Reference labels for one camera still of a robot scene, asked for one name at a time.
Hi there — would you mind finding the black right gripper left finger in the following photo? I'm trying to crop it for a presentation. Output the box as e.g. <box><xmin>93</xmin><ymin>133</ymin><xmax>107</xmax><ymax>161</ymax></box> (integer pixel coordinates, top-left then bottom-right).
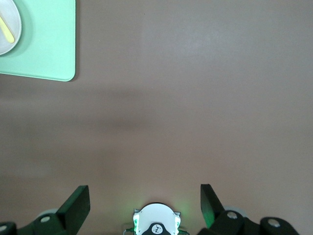
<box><xmin>0</xmin><ymin>185</ymin><xmax>91</xmax><ymax>235</ymax></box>

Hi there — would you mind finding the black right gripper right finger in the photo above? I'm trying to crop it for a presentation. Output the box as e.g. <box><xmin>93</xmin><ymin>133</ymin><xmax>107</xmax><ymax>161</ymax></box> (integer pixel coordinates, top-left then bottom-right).
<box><xmin>197</xmin><ymin>184</ymin><xmax>301</xmax><ymax>235</ymax></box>

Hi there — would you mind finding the yellow plastic fork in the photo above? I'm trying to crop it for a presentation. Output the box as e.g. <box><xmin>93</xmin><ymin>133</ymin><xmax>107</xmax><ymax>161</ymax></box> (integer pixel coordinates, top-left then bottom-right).
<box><xmin>0</xmin><ymin>15</ymin><xmax>15</xmax><ymax>44</ymax></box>

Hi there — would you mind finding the white speckled round plate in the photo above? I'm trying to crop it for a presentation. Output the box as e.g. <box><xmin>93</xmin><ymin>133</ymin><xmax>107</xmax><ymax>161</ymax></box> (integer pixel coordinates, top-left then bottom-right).
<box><xmin>0</xmin><ymin>0</ymin><xmax>23</xmax><ymax>56</ymax></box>

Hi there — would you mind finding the mint green rectangular tray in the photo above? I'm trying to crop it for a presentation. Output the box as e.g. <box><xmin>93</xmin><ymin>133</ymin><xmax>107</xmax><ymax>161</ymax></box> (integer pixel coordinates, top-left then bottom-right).
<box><xmin>0</xmin><ymin>0</ymin><xmax>76</xmax><ymax>82</ymax></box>

